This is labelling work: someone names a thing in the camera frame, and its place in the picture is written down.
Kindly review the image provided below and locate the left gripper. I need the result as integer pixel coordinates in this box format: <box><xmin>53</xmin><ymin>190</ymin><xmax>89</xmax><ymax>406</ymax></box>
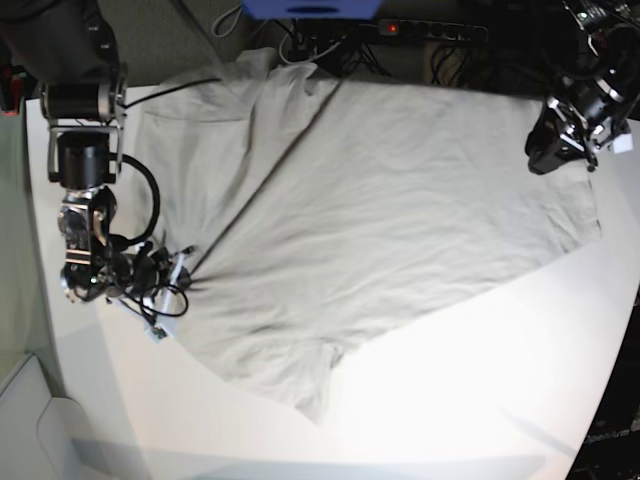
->
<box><xmin>525</xmin><ymin>102</ymin><xmax>588</xmax><ymax>175</ymax></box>

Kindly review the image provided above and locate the grey t-shirt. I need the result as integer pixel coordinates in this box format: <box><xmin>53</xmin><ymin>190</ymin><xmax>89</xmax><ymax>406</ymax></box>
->
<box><xmin>135</xmin><ymin>49</ymin><xmax>601</xmax><ymax>421</ymax></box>

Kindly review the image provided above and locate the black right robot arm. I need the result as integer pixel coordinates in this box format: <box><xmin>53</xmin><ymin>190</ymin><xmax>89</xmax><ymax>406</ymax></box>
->
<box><xmin>1</xmin><ymin>1</ymin><xmax>161</xmax><ymax>302</ymax></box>

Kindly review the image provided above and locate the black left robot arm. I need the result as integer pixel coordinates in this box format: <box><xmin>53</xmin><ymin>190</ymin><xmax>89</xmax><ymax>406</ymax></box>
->
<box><xmin>525</xmin><ymin>1</ymin><xmax>639</xmax><ymax>175</ymax></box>

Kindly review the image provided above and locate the black power strip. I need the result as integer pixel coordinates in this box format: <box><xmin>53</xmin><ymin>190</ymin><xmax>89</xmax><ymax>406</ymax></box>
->
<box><xmin>377</xmin><ymin>19</ymin><xmax>489</xmax><ymax>43</ymax></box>

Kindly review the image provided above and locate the blue box at top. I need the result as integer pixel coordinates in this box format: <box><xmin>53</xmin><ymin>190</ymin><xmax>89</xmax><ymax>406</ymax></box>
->
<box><xmin>241</xmin><ymin>0</ymin><xmax>382</xmax><ymax>19</ymax></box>

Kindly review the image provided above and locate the red and black clamp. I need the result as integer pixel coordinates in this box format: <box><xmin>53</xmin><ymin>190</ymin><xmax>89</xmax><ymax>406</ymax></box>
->
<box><xmin>1</xmin><ymin>65</ymin><xmax>25</xmax><ymax>116</ymax></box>

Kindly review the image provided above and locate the grey side table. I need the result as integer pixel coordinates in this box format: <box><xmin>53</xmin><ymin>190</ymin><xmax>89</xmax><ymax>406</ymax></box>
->
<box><xmin>1</xmin><ymin>356</ymin><xmax>85</xmax><ymax>479</ymax></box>

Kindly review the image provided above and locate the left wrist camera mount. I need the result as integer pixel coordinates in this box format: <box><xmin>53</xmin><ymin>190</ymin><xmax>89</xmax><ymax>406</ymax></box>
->
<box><xmin>583</xmin><ymin>118</ymin><xmax>634</xmax><ymax>173</ymax></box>

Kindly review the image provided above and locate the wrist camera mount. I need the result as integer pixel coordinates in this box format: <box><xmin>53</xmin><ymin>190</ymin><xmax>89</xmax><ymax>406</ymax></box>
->
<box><xmin>583</xmin><ymin>118</ymin><xmax>634</xmax><ymax>173</ymax></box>
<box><xmin>105</xmin><ymin>241</ymin><xmax>194</xmax><ymax>343</ymax></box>

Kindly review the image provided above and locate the white cable loop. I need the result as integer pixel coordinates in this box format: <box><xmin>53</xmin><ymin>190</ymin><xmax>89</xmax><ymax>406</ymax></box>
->
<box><xmin>277</xmin><ymin>29</ymin><xmax>343</xmax><ymax>66</ymax></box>

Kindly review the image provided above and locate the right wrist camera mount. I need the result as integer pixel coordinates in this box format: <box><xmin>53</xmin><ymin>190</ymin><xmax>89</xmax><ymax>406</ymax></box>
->
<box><xmin>105</xmin><ymin>241</ymin><xmax>194</xmax><ymax>343</ymax></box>

